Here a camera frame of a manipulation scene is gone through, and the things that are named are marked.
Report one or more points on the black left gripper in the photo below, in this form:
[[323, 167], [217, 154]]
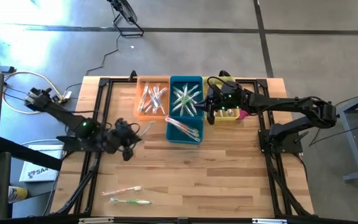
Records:
[[121, 137]]

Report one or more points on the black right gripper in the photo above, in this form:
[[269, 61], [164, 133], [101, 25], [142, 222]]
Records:
[[227, 98]]

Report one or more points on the green toothbrush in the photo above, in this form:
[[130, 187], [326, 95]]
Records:
[[148, 128], [190, 92], [176, 91], [186, 97], [130, 201], [179, 100], [193, 108], [178, 107]]

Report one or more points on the pink toothbrush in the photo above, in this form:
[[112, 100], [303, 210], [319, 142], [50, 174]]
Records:
[[192, 130]]

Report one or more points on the red toothbrush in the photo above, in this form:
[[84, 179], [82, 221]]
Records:
[[182, 127], [121, 190]]

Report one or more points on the orange toothbrush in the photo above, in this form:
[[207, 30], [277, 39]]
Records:
[[186, 132]]

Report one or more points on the blue toothbrush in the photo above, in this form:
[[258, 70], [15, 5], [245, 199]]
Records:
[[163, 92], [149, 107], [154, 95], [158, 89], [158, 101], [161, 107], [144, 96]]

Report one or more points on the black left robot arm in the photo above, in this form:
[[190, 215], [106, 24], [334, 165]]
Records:
[[67, 116]]

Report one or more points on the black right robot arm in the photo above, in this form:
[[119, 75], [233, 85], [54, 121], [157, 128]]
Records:
[[291, 104]]

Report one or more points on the orange plastic bin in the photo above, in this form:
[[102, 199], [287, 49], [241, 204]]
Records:
[[138, 115]]

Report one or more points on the yellow plastic bin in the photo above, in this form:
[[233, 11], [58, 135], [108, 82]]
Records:
[[222, 116]]

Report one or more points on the small teal plastic bin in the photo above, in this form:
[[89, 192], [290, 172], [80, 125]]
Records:
[[172, 138]]

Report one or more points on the large teal plastic bin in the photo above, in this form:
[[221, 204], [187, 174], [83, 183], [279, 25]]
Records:
[[174, 82]]

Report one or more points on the magenta cloth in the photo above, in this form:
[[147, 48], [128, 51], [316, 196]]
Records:
[[243, 114]]

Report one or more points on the white printed box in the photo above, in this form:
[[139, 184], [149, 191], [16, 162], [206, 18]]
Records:
[[39, 165]]

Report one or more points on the black beam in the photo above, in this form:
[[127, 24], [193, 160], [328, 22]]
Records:
[[30, 154]]

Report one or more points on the black floor fan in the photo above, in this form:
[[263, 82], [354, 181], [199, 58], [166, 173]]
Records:
[[124, 12]]

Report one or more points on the yellow can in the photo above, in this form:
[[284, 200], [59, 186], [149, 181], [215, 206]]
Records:
[[17, 194]]

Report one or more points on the blue-grey metal table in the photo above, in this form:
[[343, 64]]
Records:
[[352, 146]]

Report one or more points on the silver bracket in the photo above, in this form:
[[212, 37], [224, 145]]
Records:
[[269, 221], [95, 220]]

